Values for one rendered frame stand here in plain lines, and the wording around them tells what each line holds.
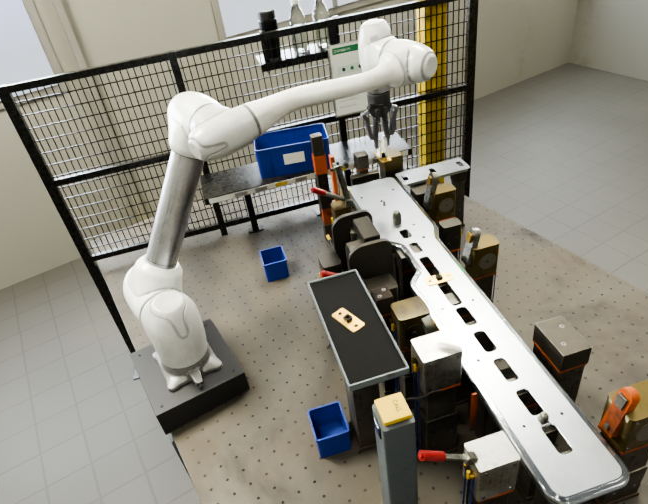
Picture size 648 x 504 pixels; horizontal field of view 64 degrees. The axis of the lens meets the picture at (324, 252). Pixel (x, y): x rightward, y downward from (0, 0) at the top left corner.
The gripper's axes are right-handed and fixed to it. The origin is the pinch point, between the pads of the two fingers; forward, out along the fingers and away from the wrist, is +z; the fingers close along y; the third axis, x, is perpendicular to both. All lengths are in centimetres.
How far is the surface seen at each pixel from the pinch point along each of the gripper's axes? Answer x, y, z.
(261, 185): 32, -42, 21
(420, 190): 6.3, 16.7, 25.8
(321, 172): 28.2, -16.9, 19.5
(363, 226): -36.3, -19.8, 4.7
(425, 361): -83, -22, 12
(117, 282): 39, -112, 54
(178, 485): -20, -109, 123
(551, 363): -84, 13, 27
